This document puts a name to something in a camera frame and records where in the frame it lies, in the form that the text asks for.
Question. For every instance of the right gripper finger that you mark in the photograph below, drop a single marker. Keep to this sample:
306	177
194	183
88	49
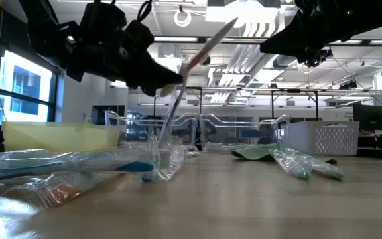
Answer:
287	41

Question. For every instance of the yellow plastic bin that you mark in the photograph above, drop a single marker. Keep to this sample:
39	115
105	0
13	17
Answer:
61	136

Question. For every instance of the black ceiling camera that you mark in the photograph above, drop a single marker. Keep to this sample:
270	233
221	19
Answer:
207	61
317	59

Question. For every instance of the green cloth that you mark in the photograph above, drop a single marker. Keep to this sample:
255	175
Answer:
254	152

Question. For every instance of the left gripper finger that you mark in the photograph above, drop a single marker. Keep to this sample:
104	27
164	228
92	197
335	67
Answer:
158	73
146	89

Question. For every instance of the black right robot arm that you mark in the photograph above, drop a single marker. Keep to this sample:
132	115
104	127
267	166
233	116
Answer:
370	16

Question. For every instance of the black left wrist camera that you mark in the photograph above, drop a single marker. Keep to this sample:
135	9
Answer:
103	23

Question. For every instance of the black wall display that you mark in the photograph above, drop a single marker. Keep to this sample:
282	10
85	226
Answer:
99	114

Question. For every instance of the white perforated plastic basket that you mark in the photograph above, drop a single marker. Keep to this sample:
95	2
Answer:
310	136

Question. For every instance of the black background workstation frame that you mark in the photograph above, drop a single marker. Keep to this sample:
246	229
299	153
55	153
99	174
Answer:
200	99

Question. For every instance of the overhead LED light bar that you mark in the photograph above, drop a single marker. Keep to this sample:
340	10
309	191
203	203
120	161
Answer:
174	38

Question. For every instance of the clear plastic bin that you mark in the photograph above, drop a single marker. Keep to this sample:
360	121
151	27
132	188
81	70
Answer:
138	129
244	132

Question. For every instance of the black computer monitor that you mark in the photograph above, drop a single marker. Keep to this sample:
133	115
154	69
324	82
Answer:
370	116

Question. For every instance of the window with dark frame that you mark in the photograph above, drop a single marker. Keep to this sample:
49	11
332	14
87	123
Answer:
25	99

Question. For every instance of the orange toothbrush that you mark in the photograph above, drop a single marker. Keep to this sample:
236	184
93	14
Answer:
211	43
61	194

